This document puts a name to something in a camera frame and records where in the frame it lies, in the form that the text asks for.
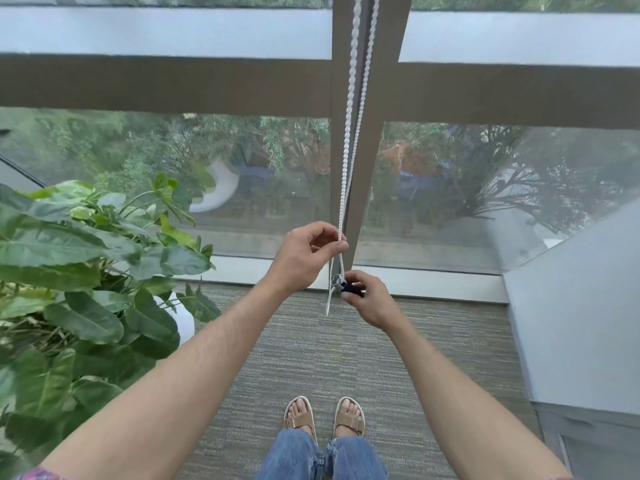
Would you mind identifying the person's right hand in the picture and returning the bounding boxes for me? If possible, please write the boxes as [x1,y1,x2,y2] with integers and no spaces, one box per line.
[341,270,402,332]

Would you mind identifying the patterned red sleeve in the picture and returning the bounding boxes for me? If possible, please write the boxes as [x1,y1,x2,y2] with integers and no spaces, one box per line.
[15,467,72,480]

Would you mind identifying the white plant pot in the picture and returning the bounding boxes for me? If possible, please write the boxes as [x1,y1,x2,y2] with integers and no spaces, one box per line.
[152,292,196,346]

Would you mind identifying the person's left hand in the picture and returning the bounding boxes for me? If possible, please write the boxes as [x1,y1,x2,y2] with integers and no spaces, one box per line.
[269,222,350,299]

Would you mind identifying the white window sill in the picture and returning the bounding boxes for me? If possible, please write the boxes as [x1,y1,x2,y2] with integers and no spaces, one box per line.
[172,255,511,305]

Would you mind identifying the tan sandal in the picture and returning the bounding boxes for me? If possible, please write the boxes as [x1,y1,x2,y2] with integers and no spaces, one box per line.
[282,396,319,446]
[333,396,366,439]

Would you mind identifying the white beaded blind chain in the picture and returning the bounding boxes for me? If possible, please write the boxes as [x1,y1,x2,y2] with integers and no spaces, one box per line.
[325,0,382,316]

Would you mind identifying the brown window frame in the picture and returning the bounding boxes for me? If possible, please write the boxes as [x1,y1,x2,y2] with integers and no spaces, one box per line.
[0,0,640,276]

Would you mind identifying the green leafy plant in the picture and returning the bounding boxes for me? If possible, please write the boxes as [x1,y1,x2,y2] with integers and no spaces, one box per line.
[0,172,223,480]

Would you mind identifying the person's right forearm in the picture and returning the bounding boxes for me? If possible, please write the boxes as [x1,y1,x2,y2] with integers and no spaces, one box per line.
[382,315,573,480]

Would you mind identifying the person's left forearm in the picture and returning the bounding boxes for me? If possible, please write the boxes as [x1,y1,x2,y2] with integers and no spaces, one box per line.
[37,281,293,480]

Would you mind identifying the blue jeans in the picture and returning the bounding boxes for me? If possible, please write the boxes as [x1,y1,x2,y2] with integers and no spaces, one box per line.
[255,428,389,480]

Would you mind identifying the grey cabinet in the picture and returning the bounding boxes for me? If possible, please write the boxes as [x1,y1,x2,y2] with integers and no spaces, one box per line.
[502,197,640,480]

